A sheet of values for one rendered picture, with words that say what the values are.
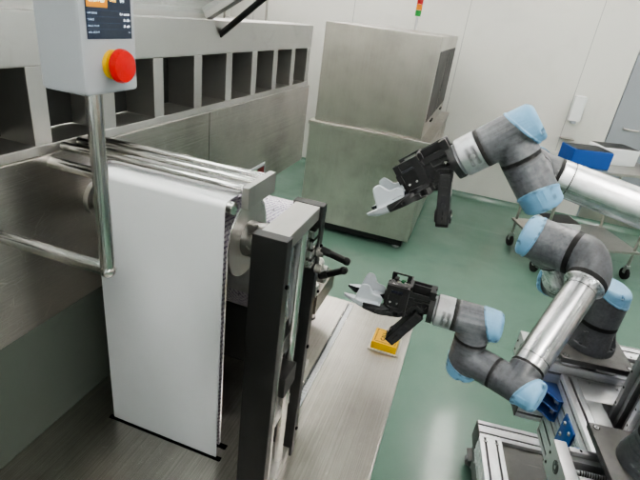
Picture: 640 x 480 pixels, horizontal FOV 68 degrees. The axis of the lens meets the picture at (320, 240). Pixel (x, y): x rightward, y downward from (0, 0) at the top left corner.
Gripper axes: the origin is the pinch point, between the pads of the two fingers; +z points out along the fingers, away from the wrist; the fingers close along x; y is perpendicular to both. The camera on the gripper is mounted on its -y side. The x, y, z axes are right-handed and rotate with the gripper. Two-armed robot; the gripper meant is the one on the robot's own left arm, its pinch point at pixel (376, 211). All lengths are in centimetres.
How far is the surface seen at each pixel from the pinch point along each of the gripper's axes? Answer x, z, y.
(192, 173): 33.1, 10.6, 24.7
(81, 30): 60, -8, 37
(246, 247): 29.5, 12.3, 10.3
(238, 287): 19.7, 26.4, 2.5
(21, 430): 49, 63, 2
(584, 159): -299, -51, -93
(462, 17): -449, -15, 51
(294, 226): 38.9, -3.3, 10.9
